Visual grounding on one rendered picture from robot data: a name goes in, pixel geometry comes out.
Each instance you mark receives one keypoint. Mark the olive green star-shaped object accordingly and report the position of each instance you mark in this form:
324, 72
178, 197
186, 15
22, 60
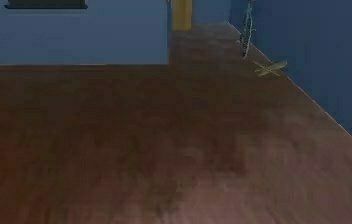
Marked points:
269, 68

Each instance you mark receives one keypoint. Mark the yellow door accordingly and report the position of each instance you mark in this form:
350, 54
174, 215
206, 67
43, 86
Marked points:
181, 14

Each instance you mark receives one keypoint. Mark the black framed wall picture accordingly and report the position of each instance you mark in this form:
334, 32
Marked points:
46, 4

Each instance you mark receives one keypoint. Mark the thin teal bicycle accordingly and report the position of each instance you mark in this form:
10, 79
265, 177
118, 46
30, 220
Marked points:
248, 29

